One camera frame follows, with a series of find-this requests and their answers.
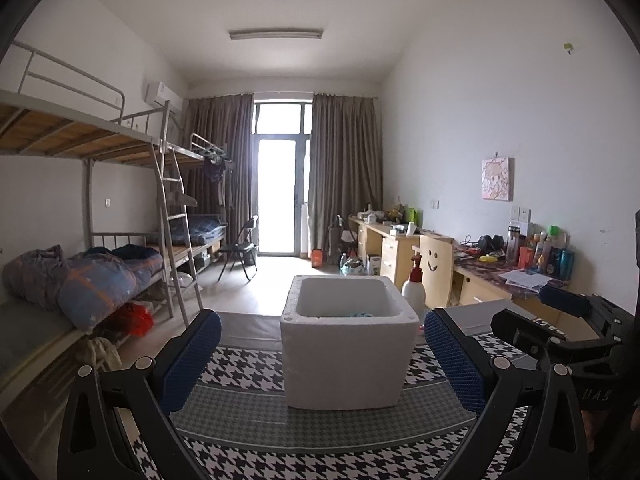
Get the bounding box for brown curtain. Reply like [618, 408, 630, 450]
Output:
[307, 92, 383, 261]
[182, 94, 256, 256]

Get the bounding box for metal bunk bed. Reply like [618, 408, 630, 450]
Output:
[165, 132, 231, 271]
[0, 40, 206, 361]

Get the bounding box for wooden desk with drawers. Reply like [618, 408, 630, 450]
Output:
[348, 215, 436, 286]

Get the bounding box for white foam box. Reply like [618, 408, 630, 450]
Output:
[280, 274, 421, 411]

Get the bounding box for wooden desk with patterned cover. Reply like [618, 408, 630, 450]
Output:
[450, 245, 596, 341]

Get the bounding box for red plastic bag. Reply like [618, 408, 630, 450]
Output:
[117, 302, 153, 337]

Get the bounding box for pink wall picture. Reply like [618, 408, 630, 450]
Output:
[481, 156, 514, 202]

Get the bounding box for houndstooth tablecloth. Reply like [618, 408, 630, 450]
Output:
[135, 312, 551, 480]

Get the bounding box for glass balcony door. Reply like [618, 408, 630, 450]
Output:
[252, 101, 313, 256]

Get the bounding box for white pump bottle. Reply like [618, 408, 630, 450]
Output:
[400, 255, 426, 311]

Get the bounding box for row of toiletry bottles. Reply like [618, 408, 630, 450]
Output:
[505, 220, 576, 281]

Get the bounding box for blue orange quilt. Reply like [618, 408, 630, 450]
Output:
[2, 245, 166, 331]

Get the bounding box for hanging dark clothes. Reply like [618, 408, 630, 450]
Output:
[202, 147, 233, 206]

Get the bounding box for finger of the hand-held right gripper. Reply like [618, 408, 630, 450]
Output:
[490, 309, 601, 373]
[539, 284, 623, 331]

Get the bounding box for black folding chair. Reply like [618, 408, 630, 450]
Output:
[217, 215, 261, 281]

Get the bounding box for ceiling tube light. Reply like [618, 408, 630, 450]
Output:
[229, 28, 323, 42]

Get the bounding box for white air conditioner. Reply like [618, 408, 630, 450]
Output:
[145, 81, 183, 108]

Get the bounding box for wooden smiley face chair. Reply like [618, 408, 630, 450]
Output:
[417, 234, 456, 308]

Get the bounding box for pale yellow cloth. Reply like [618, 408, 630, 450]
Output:
[80, 335, 123, 371]

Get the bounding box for printed papers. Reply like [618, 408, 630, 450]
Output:
[502, 269, 553, 291]

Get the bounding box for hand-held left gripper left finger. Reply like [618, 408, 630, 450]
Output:
[56, 309, 223, 480]

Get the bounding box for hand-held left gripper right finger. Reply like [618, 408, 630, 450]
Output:
[423, 307, 588, 480]

